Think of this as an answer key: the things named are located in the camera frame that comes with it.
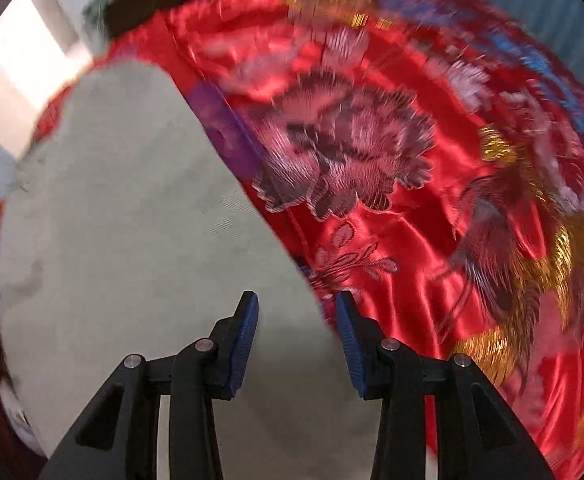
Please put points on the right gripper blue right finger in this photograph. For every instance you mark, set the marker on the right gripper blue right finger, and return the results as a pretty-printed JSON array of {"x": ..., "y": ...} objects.
[{"x": 361, "y": 338}]

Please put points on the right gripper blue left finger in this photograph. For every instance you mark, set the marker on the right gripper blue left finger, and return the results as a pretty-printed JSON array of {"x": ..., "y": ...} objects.
[{"x": 233, "y": 338}]

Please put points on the beige khaki pants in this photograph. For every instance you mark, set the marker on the beige khaki pants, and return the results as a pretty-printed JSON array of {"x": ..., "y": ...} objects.
[{"x": 126, "y": 233}]

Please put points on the red floral satin quilt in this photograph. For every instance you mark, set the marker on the red floral satin quilt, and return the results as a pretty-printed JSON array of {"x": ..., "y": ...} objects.
[{"x": 426, "y": 156}]

